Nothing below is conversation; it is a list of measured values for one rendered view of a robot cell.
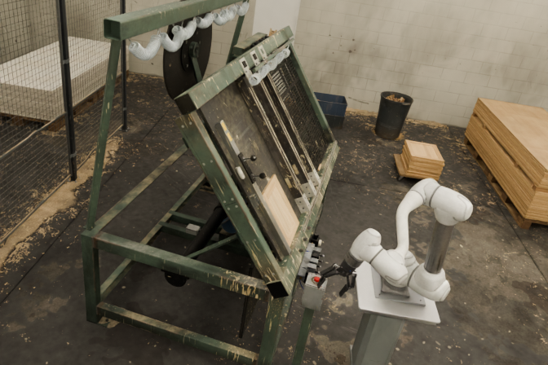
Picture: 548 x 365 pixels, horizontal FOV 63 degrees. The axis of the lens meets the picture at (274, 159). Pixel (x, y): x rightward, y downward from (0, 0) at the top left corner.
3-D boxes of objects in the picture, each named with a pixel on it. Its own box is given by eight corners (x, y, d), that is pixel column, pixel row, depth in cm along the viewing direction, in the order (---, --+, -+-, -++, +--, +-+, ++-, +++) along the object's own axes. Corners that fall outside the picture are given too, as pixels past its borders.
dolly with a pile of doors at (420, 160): (436, 189, 584) (446, 162, 565) (396, 182, 585) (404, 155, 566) (426, 167, 638) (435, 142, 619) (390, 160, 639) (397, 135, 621)
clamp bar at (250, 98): (300, 214, 329) (330, 206, 320) (226, 66, 296) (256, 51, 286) (302, 208, 338) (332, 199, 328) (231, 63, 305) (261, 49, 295)
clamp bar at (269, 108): (307, 199, 349) (334, 191, 340) (237, 59, 316) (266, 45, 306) (309, 193, 358) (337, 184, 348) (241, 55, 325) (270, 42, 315)
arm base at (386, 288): (406, 275, 305) (408, 269, 302) (409, 298, 285) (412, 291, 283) (379, 270, 307) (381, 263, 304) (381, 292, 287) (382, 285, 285)
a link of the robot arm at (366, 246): (345, 249, 222) (365, 268, 217) (362, 226, 216) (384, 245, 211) (354, 244, 231) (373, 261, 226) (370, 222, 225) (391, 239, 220)
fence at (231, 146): (284, 256, 286) (289, 254, 284) (214, 125, 260) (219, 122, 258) (285, 251, 290) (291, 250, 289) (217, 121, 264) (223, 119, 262)
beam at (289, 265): (273, 299, 270) (289, 296, 265) (264, 283, 266) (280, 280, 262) (329, 152, 462) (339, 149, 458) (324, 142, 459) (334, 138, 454)
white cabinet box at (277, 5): (279, 128, 686) (302, -13, 592) (241, 122, 687) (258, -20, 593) (282, 114, 740) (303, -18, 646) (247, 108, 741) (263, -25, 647)
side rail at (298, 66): (324, 145, 452) (333, 142, 447) (276, 43, 421) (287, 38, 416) (324, 142, 458) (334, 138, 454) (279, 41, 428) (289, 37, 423)
